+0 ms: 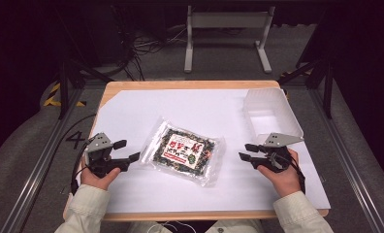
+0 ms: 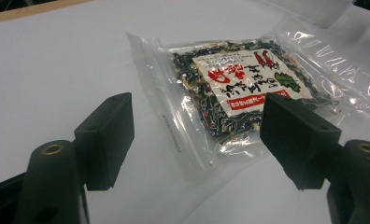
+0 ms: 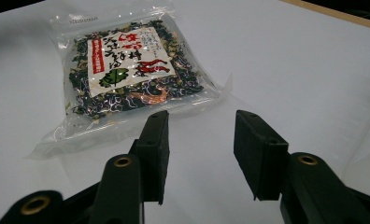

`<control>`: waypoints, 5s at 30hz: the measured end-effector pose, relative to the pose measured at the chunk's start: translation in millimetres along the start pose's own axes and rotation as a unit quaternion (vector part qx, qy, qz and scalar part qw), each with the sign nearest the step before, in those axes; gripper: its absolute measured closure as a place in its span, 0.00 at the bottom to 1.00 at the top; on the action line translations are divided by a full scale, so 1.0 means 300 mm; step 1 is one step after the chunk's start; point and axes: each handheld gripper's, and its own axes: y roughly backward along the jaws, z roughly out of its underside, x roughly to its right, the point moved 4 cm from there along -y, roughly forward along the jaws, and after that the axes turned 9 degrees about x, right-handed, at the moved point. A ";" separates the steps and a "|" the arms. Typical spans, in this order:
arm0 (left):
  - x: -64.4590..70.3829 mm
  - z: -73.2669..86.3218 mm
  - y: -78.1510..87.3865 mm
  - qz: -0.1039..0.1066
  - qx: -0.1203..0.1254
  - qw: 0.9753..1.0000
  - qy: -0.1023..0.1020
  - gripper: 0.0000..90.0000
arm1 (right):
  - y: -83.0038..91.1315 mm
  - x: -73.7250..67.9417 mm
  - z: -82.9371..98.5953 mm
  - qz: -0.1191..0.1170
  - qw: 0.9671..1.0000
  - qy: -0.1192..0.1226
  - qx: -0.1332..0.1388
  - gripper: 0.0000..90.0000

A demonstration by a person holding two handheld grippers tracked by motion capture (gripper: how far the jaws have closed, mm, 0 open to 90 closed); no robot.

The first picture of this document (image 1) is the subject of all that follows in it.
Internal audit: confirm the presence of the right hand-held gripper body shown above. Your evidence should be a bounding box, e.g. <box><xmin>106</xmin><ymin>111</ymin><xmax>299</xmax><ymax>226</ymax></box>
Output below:
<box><xmin>251</xmin><ymin>132</ymin><xmax>304</xmax><ymax>174</ymax></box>

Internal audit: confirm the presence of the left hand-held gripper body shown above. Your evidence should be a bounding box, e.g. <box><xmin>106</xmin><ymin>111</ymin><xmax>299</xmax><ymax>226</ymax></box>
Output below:
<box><xmin>83</xmin><ymin>132</ymin><xmax>131</xmax><ymax>179</ymax></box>

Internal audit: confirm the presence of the translucent plastic container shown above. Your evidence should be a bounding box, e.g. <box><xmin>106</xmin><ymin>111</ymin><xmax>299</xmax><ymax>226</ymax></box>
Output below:
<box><xmin>242</xmin><ymin>86</ymin><xmax>305</xmax><ymax>146</ymax></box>

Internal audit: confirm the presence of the clear bag of dark snacks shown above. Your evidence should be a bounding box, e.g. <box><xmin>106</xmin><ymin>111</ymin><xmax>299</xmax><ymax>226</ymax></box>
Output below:
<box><xmin>139</xmin><ymin>116</ymin><xmax>227</xmax><ymax>188</ymax></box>

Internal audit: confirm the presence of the person's left hand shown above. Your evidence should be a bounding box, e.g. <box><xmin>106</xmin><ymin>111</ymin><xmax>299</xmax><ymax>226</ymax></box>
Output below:
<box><xmin>80</xmin><ymin>157</ymin><xmax>121</xmax><ymax>191</ymax></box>

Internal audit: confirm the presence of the person's right hand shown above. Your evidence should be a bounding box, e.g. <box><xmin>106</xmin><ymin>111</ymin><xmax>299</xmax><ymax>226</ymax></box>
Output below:
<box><xmin>256</xmin><ymin>148</ymin><xmax>302</xmax><ymax>199</ymax></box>

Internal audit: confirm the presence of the white paper sheet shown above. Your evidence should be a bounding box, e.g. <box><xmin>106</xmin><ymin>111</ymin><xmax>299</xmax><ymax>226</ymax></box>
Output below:
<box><xmin>90</xmin><ymin>87</ymin><xmax>332</xmax><ymax>215</ymax></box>

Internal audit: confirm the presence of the yellow black hazard tape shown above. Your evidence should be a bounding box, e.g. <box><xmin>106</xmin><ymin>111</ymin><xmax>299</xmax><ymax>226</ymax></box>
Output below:
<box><xmin>43</xmin><ymin>82</ymin><xmax>87</xmax><ymax>108</ymax></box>

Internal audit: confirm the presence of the white metal stand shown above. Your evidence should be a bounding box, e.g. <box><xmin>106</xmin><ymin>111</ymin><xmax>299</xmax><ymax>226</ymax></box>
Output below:
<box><xmin>183</xmin><ymin>5</ymin><xmax>276</xmax><ymax>75</ymax></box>

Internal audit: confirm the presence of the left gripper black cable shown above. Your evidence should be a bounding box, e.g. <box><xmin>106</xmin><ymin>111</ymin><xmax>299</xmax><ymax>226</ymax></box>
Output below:
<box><xmin>70</xmin><ymin>137</ymin><xmax>99</xmax><ymax>196</ymax></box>

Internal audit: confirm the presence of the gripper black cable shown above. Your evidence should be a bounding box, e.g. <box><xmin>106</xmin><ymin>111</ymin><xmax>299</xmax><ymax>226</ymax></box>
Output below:
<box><xmin>271</xmin><ymin>149</ymin><xmax>306</xmax><ymax>195</ymax></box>
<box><xmin>70</xmin><ymin>137</ymin><xmax>99</xmax><ymax>196</ymax></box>

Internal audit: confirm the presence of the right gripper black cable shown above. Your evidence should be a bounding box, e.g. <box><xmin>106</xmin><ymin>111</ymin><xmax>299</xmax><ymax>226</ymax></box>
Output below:
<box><xmin>271</xmin><ymin>149</ymin><xmax>306</xmax><ymax>195</ymax></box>

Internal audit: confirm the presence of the aluminium rail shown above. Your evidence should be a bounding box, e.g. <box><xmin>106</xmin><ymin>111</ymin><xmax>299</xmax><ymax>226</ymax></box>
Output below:
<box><xmin>0</xmin><ymin>86</ymin><xmax>84</xmax><ymax>233</ymax></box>
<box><xmin>309</xmin><ymin>88</ymin><xmax>384</xmax><ymax>233</ymax></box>

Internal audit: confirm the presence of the white earphone cable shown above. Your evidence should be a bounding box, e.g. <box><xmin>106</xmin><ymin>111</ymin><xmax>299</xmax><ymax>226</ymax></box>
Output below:
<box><xmin>145</xmin><ymin>220</ymin><xmax>198</xmax><ymax>233</ymax></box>

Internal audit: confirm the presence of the black metal frame stand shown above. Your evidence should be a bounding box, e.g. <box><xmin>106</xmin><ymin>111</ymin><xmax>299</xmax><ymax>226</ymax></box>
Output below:
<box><xmin>278</xmin><ymin>6</ymin><xmax>335</xmax><ymax>119</ymax></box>
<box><xmin>53</xmin><ymin>6</ymin><xmax>115</xmax><ymax>120</ymax></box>

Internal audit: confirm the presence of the bundle of black floor cables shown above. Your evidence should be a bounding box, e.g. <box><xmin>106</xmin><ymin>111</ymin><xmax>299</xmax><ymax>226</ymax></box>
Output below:
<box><xmin>96</xmin><ymin>6</ymin><xmax>188</xmax><ymax>82</ymax></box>

